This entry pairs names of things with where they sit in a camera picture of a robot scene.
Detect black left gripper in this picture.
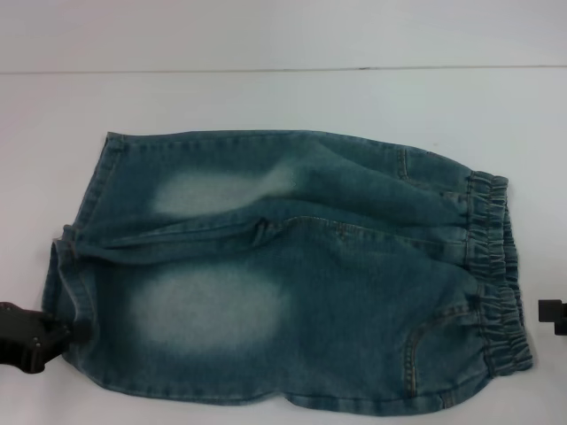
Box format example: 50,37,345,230
0,300,93,375

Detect blue denim shorts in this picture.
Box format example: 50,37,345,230
42,127,535,420

